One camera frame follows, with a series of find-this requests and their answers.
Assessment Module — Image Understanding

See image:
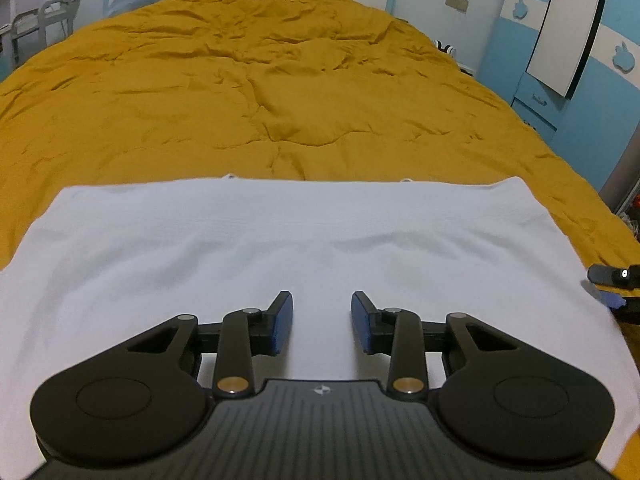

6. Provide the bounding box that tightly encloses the white board with black frame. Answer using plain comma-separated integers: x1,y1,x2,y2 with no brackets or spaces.
525,0,614,100

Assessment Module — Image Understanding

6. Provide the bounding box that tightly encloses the grey rolling cart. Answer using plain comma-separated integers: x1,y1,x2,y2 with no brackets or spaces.
10,0,77,68

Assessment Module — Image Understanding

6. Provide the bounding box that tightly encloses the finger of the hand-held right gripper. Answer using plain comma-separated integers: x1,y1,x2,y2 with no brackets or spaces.
582,262,640,320

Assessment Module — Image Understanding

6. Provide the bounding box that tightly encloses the white printed sweatshirt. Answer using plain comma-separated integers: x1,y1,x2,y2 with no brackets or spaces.
0,175,632,480

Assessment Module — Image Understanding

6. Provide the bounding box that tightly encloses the blue and white wardrobe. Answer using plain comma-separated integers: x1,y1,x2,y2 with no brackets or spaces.
477,0,640,194

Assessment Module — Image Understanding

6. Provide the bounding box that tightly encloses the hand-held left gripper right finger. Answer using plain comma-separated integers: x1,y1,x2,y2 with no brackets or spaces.
351,291,541,400

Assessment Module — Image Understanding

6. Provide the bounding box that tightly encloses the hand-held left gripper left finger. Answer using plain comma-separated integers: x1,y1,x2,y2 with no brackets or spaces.
100,291,293,400

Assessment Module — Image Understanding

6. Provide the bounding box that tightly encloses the yellow quilted blanket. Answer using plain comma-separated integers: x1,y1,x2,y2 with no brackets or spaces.
0,0,640,480

